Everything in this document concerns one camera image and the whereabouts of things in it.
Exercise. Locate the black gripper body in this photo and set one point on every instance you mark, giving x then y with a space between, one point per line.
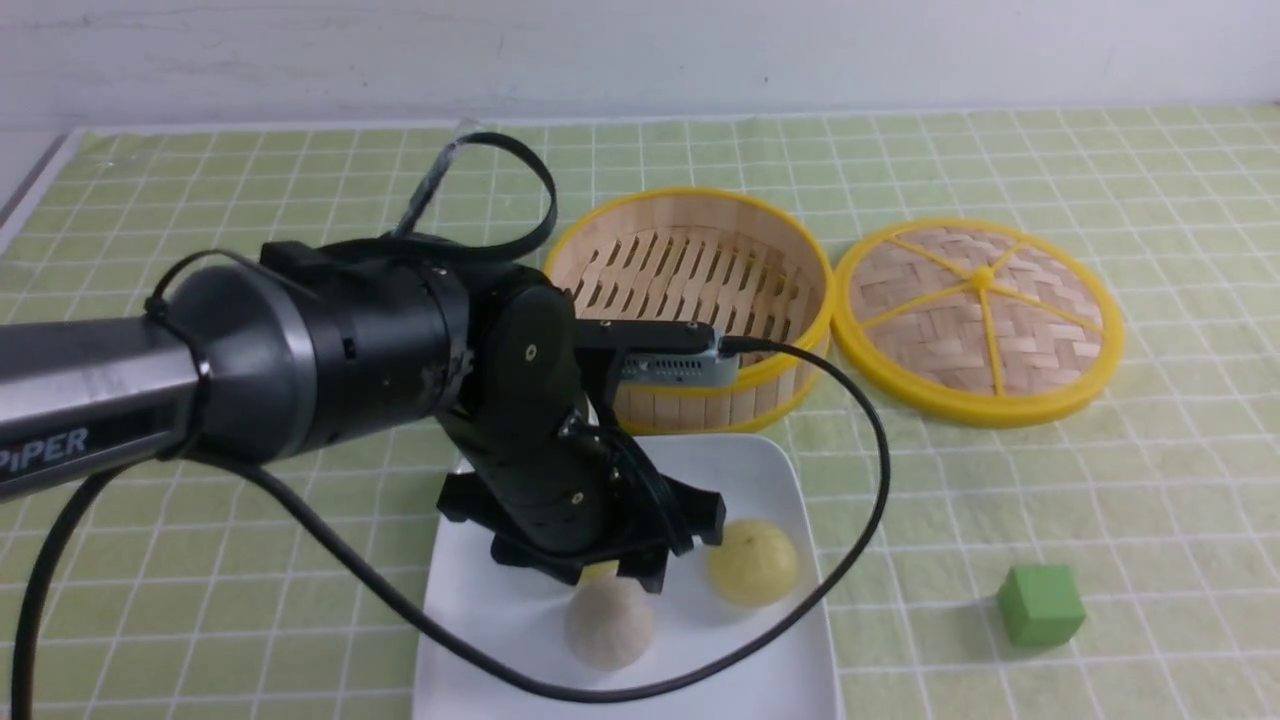
554 476

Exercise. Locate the grey-brown steamed bun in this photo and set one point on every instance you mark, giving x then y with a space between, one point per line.
610 624

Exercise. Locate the yellow steamed bun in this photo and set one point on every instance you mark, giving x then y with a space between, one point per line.
755 565
598 571

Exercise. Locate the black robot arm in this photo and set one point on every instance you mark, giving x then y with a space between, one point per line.
302 350

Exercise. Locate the bamboo steamer basket yellow rim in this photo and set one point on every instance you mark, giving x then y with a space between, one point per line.
708 256

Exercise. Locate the green checkered tablecloth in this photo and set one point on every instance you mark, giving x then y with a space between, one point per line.
191 596

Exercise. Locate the woven bamboo steamer lid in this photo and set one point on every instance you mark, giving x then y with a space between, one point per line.
976 323

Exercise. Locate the green cube block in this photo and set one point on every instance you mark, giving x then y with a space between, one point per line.
1040 605

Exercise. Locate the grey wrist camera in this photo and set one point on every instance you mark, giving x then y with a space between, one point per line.
670 365

